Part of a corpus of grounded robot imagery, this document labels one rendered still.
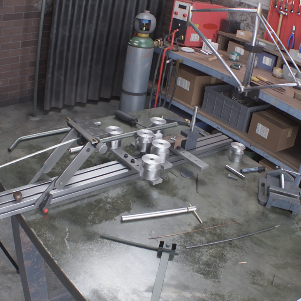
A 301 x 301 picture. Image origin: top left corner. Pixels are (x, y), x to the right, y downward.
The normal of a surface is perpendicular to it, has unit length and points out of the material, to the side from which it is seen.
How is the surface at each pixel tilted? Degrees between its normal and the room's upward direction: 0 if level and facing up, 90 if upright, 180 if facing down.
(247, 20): 90
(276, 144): 90
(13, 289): 0
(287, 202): 90
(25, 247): 90
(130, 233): 0
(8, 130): 0
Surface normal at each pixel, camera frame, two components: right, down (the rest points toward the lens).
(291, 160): 0.15, -0.87
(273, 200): -0.25, 0.43
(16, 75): 0.65, 0.45
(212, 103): -0.75, 0.22
